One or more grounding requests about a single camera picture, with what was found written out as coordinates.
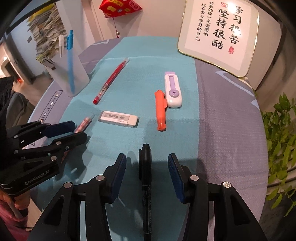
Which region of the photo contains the patterned white pink pen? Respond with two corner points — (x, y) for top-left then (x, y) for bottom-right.
(74, 114), (95, 133)

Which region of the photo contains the red gel pen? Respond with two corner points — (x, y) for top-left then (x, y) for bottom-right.
(93, 58), (129, 105)

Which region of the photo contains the dark grey blue pen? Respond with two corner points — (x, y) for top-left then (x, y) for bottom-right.
(43, 57), (56, 70)

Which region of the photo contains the green gel pen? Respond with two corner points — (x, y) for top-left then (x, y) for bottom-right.
(36, 54), (45, 65)

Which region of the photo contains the black marker pen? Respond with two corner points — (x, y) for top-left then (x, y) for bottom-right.
(138, 144), (152, 240)

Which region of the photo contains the blue ballpoint pen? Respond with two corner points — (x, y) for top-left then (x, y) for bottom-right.
(66, 30), (75, 94)

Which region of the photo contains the clear grey gel pen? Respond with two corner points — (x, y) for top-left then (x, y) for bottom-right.
(59, 35), (64, 58)

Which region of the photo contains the orange highlighter pen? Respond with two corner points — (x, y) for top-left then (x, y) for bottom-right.
(154, 90), (167, 131)

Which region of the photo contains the white purple utility knife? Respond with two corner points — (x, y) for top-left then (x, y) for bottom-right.
(164, 71), (182, 108)

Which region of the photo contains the left hand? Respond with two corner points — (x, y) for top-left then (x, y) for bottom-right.
(0, 190), (31, 210)

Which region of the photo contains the grey sofa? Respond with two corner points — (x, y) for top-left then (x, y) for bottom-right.
(6, 92), (35, 128)

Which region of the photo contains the frosted plastic pen cup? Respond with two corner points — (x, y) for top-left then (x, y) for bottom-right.
(47, 48), (90, 97)

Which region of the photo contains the white eraser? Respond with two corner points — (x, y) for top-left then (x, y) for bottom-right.
(98, 110), (138, 127)

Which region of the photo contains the teal grey tablecloth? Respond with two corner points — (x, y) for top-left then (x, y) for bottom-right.
(31, 37), (268, 240)

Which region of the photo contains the tall stack of books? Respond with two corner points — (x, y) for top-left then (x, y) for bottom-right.
(27, 4), (67, 59)

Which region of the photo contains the green potted plant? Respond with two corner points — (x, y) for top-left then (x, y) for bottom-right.
(261, 93), (295, 216)

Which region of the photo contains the red pyramid hanging ornament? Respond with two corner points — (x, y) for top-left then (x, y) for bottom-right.
(99, 0), (142, 18)

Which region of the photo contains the framed calligraphy sign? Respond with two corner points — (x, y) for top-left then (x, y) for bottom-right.
(177, 0), (259, 77)

